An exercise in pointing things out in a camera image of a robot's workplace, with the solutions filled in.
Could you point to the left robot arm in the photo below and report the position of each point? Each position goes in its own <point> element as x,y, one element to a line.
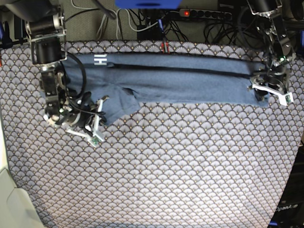
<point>280,51</point>

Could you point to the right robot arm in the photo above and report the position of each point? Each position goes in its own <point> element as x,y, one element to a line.
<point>45,27</point>

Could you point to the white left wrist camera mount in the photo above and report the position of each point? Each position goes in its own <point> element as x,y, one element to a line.
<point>284,98</point>

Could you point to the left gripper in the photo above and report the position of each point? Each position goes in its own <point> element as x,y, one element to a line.
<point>276,78</point>

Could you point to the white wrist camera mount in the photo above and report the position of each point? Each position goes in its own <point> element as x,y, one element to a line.
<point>88,118</point>
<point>284,98</point>

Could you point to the blue T-shirt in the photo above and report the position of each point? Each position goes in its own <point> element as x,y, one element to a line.
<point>134,78</point>

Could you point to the black power strip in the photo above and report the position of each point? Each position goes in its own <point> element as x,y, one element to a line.
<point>204,14</point>

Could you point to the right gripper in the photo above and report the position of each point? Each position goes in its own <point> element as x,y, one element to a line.
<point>57,113</point>

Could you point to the patterned fan tablecloth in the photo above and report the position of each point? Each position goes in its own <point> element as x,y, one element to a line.
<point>166,165</point>

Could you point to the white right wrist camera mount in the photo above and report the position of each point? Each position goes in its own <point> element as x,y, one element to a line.
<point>88,118</point>

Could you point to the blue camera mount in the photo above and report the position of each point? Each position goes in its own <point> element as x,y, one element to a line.
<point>148,4</point>

